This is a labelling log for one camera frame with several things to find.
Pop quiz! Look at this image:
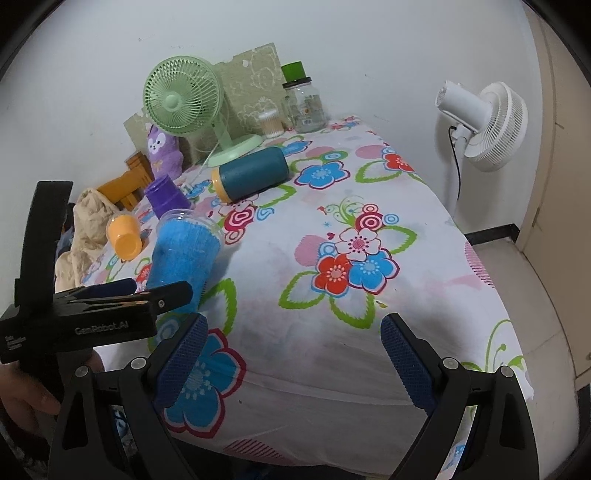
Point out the blue plastic cup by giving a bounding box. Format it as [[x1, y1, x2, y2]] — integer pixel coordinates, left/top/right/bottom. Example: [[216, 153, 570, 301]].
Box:
[[146, 209, 222, 313]]

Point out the orange plastic cup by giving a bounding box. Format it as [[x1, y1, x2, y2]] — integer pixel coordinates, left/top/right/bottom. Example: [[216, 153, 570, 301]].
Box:
[[106, 212, 142, 261]]

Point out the purple plastic cup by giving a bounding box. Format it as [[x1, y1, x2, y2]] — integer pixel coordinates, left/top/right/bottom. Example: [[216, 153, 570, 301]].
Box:
[[144, 175, 191, 218]]

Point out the teal cup with yellow rim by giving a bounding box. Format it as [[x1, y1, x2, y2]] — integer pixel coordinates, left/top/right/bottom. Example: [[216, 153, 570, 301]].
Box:
[[211, 147, 290, 204]]

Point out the person's left hand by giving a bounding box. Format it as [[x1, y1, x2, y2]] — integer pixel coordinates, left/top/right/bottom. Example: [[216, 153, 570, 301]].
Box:
[[1, 362, 60, 437]]

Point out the beige puffer jacket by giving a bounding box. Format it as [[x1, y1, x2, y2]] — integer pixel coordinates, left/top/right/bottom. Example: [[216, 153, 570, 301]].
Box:
[[55, 188, 119, 292]]

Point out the wooden chair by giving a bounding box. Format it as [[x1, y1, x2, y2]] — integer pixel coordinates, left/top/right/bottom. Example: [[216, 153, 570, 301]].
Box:
[[97, 151, 154, 211]]

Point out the purple plush bunny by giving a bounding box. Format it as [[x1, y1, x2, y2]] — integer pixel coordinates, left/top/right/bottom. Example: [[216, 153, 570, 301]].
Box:
[[147, 125, 183, 180]]

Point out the floral tablecloth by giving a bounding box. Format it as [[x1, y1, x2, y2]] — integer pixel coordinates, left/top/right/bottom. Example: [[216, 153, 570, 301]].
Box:
[[80, 115, 535, 480]]

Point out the green desk fan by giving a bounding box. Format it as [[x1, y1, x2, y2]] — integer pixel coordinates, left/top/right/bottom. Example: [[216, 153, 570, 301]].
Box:
[[142, 55, 263, 167]]

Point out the toothpick container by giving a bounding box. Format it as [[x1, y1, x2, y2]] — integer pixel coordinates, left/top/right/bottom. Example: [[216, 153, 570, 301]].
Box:
[[259, 108, 284, 139]]

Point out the green patterned board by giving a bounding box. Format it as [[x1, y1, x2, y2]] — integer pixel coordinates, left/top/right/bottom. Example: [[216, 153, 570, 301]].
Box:
[[123, 42, 293, 168]]

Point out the glass jar with green lid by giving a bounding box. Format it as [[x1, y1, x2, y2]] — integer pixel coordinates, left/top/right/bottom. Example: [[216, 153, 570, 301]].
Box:
[[281, 61, 328, 133]]

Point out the white standing fan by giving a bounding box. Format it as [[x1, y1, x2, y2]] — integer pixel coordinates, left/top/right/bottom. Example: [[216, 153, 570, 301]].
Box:
[[435, 80, 528, 215]]

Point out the white fan cable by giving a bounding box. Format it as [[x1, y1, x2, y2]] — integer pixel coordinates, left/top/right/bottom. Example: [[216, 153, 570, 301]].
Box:
[[181, 138, 223, 190]]

